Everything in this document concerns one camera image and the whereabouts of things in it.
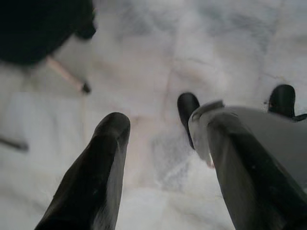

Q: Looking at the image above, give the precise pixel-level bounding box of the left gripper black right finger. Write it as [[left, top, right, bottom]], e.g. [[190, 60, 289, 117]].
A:
[[207, 115, 307, 230]]

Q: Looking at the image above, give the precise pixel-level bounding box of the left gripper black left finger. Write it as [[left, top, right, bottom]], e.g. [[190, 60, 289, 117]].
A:
[[35, 111, 131, 230]]

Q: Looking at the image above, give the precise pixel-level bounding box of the black right robot foot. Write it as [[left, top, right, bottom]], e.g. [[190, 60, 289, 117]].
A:
[[267, 84, 307, 122]]

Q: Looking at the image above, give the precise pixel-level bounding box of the black robot foot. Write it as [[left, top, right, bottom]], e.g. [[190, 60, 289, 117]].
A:
[[177, 92, 201, 150], [267, 84, 307, 122]]

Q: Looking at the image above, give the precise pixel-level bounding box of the black left robot foot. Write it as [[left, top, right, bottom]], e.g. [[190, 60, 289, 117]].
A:
[[177, 92, 201, 150]]

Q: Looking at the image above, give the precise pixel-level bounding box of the black polo shirt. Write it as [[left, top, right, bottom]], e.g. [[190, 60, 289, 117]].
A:
[[0, 0, 97, 66]]

